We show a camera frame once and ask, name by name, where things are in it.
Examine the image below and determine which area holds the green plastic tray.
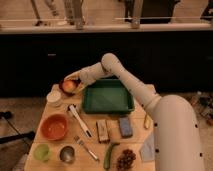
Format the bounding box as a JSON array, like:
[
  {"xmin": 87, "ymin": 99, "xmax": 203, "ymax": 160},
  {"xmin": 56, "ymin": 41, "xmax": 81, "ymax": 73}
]
[{"xmin": 82, "ymin": 79, "xmax": 135, "ymax": 114}]

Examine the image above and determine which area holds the green plastic cup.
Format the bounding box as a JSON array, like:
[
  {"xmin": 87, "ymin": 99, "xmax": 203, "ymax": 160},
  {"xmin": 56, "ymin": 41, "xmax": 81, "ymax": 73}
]
[{"xmin": 33, "ymin": 144, "xmax": 50, "ymax": 162}]

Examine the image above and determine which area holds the red yellow apple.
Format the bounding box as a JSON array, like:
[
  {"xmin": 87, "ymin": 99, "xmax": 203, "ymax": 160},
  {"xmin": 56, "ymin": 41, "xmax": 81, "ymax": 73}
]
[{"xmin": 62, "ymin": 80, "xmax": 76, "ymax": 93}]

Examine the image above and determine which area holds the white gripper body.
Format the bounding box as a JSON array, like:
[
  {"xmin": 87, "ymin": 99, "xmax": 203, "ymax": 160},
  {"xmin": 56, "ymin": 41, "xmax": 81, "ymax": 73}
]
[{"xmin": 64, "ymin": 64, "xmax": 98, "ymax": 86}]

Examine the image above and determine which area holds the blue sponge block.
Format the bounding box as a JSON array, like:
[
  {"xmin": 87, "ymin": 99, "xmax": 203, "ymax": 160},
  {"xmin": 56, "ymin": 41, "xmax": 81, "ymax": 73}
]
[{"xmin": 119, "ymin": 117, "xmax": 133, "ymax": 138}]

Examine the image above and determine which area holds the dark grape bunch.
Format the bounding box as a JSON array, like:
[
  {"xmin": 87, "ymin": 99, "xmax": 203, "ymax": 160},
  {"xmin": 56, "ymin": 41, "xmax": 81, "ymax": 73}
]
[{"xmin": 116, "ymin": 149, "xmax": 136, "ymax": 171}]

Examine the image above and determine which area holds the yellow banana piece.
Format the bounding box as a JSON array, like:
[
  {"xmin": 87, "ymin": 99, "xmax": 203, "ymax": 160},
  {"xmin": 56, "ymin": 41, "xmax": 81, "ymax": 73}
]
[{"xmin": 144, "ymin": 114, "xmax": 151, "ymax": 129}]

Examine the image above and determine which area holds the brown wooden block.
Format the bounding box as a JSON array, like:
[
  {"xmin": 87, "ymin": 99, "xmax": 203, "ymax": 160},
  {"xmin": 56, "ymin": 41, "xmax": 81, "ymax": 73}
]
[{"xmin": 96, "ymin": 119, "xmax": 110, "ymax": 143}]

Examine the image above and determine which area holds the white handled peeler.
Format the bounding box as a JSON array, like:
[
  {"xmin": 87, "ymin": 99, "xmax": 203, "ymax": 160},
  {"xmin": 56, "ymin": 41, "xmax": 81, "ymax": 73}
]
[{"xmin": 68, "ymin": 104, "xmax": 92, "ymax": 138}]

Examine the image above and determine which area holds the grey blue cloth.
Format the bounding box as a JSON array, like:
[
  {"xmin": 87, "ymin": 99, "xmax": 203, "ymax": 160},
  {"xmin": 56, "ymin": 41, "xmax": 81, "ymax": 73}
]
[{"xmin": 140, "ymin": 133, "xmax": 155, "ymax": 162}]

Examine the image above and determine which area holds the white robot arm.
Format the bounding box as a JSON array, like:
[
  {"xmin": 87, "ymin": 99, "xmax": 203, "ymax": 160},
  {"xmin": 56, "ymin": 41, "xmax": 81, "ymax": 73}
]
[{"xmin": 65, "ymin": 53, "xmax": 205, "ymax": 171}]

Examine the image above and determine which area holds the small metal cup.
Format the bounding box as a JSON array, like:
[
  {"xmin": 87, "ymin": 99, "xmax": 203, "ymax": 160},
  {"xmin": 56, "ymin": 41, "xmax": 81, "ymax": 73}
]
[{"xmin": 59, "ymin": 146, "xmax": 75, "ymax": 163}]

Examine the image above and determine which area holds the black tripod stand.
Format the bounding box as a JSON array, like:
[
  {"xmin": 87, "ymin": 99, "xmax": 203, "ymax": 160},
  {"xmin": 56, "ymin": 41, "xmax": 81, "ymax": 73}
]
[{"xmin": 0, "ymin": 111, "xmax": 35, "ymax": 144}]

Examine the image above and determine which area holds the green cucumber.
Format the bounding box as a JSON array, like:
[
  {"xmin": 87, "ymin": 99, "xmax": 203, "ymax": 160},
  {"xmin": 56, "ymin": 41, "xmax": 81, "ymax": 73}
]
[{"xmin": 103, "ymin": 142, "xmax": 120, "ymax": 171}]

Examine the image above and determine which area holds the orange bowl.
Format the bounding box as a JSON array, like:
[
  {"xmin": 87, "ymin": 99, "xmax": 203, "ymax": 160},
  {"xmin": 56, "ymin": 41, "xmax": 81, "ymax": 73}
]
[{"xmin": 40, "ymin": 114, "xmax": 68, "ymax": 141}]

